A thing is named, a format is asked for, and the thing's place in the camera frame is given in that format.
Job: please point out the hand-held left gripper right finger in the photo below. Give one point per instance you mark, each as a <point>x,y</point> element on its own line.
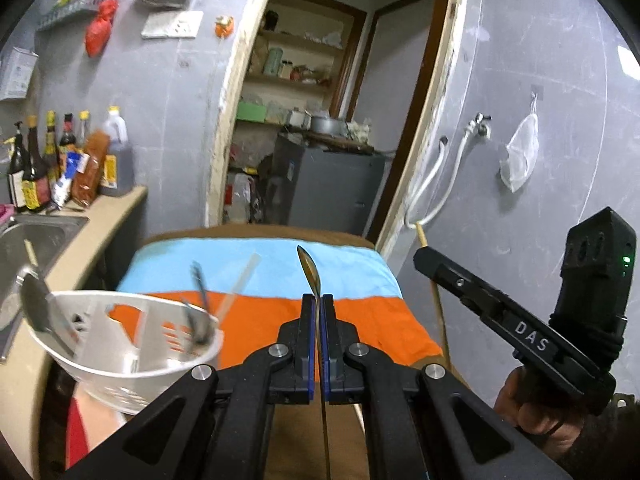
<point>328,340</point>

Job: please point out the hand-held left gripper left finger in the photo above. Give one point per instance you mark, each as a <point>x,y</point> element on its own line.
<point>311,340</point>

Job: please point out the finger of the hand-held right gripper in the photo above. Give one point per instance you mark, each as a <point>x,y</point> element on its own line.
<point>455,280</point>

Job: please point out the wooden chopstick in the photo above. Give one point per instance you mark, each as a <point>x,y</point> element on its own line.
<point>440,310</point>
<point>31,252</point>
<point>245,275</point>

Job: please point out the white plastic utensil basket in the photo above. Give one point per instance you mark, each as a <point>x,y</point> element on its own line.
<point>125,360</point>

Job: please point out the person's right forearm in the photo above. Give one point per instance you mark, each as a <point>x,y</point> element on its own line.
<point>610,445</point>

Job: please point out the person's right hand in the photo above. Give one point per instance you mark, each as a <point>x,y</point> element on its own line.
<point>540,410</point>

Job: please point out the striped blue orange brown blanket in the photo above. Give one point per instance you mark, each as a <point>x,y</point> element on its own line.
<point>250,265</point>

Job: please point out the white hanging plastic bag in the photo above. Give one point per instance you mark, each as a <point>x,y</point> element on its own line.
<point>522,150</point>

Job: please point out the grey cabinet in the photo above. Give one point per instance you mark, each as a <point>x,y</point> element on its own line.
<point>325,185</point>

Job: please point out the metal cooking pot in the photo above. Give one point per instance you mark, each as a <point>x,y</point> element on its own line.
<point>327,126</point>

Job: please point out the beige kitchen counter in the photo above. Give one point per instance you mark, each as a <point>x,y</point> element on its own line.
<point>120,210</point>

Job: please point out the red and pink object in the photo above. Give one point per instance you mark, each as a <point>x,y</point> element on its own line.
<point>95,435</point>

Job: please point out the green box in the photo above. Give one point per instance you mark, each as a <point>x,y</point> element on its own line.
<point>251,111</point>

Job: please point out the wooden shelf unit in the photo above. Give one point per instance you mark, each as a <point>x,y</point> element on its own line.
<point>350,60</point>

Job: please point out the large dark oil jug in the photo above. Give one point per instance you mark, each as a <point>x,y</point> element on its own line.
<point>120,160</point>

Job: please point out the green cup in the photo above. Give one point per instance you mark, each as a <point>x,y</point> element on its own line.
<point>273,62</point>

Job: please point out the steel kitchen sink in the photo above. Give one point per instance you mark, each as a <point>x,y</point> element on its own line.
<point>35,245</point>

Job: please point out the blue and white packet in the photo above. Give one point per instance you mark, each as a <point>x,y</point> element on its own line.
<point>65,180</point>

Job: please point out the small clear sauce bottle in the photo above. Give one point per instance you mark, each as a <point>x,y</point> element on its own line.
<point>84,127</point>

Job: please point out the red labelled sauce bottle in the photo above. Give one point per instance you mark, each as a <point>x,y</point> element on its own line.
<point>67,137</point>

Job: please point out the dark soy sauce bottle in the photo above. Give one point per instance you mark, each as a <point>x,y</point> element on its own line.
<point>36,180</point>

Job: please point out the yellow capped sauce bottle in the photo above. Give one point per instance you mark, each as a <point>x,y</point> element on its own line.
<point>51,150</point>

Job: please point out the orange plug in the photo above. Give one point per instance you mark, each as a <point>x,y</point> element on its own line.
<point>225,26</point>

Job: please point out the red plastic bag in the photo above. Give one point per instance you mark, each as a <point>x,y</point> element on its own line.
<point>100,30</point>

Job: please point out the metal wall tap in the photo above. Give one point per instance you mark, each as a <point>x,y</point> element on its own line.
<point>477,125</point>

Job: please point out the worn door frame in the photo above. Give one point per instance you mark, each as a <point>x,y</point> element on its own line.
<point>235,85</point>

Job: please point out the white wall socket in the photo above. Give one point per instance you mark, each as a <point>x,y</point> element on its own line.
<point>187,24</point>

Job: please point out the white wall switch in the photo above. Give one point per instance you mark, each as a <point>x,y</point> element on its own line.
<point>156,26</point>

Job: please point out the white wall box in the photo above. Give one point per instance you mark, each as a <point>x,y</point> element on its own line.
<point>17,72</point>

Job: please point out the grey wall shelf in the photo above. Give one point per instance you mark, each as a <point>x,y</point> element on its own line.
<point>70,12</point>

